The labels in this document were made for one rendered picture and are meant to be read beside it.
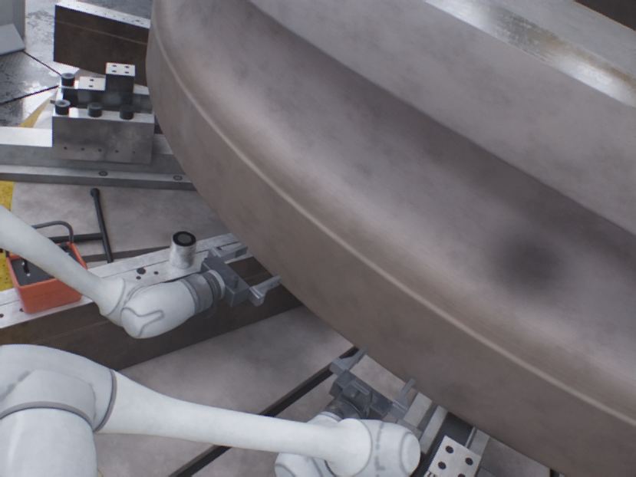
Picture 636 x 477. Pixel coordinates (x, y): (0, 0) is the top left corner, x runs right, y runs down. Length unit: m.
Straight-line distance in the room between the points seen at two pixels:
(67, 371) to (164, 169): 2.09
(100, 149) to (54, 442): 2.05
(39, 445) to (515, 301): 1.07
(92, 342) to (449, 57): 1.34
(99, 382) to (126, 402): 0.05
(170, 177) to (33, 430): 2.19
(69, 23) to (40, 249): 2.71
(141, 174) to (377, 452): 2.09
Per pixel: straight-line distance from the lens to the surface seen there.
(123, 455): 1.92
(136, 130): 2.66
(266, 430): 0.98
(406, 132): 1.43
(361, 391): 1.21
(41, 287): 1.68
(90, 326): 1.85
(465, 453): 1.53
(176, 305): 1.34
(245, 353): 2.19
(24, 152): 2.87
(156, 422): 0.95
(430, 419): 2.06
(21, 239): 1.23
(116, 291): 1.44
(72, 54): 3.91
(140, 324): 1.31
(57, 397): 0.82
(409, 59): 1.23
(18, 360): 0.85
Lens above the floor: 1.98
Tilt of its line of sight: 37 degrees down
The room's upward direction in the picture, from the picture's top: 19 degrees clockwise
